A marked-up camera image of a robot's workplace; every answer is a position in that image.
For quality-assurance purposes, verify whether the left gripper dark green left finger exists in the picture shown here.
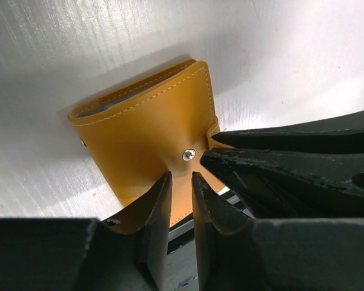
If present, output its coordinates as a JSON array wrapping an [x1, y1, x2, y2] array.
[[0, 172, 172, 290]]

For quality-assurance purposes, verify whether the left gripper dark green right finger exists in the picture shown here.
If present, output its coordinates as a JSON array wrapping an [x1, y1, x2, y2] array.
[[191, 172, 364, 290]]

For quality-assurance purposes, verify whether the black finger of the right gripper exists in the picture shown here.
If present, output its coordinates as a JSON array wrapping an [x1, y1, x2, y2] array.
[[200, 148, 364, 218], [213, 111, 364, 153]]

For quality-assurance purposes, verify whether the yellow leather card holder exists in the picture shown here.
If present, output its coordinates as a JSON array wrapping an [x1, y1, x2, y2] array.
[[68, 58, 223, 227]]

